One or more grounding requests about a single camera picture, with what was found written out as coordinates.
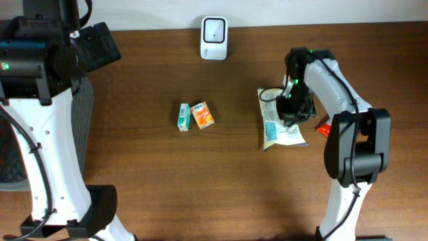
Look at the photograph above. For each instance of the red Hacks candy bag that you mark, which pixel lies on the red Hacks candy bag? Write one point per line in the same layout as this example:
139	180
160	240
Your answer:
324	126

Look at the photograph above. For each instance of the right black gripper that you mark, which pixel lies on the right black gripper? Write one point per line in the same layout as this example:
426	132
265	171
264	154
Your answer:
295	112

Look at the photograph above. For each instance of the white barcode scanner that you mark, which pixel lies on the white barcode scanner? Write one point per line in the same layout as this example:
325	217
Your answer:
214	38

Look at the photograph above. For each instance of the beige snack bag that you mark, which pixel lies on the beige snack bag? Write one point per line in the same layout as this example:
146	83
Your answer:
274	129

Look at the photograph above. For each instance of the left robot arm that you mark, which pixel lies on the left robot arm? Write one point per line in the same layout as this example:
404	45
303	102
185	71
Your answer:
45	55

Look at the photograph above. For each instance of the teal tissue pack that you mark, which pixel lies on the teal tissue pack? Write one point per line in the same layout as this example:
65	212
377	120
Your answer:
184	117

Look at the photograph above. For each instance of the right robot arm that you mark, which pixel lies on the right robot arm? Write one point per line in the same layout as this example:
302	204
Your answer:
357	146

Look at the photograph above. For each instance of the grey plastic mesh basket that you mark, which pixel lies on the grey plastic mesh basket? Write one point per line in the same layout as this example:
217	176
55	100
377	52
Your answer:
13	173

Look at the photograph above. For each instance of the orange tissue pack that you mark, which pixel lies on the orange tissue pack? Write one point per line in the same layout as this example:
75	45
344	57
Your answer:
202	115

